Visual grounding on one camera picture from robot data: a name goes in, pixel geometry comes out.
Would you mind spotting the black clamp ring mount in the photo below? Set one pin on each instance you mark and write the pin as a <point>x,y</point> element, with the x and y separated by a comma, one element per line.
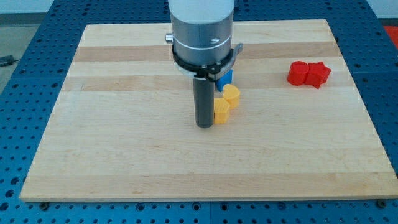
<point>211,72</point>

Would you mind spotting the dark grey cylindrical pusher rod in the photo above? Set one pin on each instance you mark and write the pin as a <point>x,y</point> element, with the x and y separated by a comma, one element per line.
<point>204,102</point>

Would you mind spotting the blue block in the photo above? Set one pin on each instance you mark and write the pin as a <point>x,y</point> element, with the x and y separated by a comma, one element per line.
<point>224,80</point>

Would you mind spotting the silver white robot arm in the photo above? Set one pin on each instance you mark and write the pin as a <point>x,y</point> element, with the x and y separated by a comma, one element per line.
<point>201,40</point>

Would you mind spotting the yellow hexagonal block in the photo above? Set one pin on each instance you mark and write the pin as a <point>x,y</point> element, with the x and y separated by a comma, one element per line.
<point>221,111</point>

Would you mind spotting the yellow round block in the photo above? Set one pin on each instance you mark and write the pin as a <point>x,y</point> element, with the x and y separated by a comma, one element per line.
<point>232,95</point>

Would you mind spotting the wooden board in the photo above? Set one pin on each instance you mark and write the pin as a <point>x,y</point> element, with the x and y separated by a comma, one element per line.
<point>123,126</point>

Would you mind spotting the red round block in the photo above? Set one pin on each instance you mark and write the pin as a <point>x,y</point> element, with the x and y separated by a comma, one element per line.
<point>298,73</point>

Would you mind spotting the red star block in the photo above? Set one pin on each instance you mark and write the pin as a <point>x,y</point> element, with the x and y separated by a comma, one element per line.
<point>317,75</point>

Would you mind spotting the black device on floor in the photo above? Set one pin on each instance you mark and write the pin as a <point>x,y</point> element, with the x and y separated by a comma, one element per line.
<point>6,60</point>

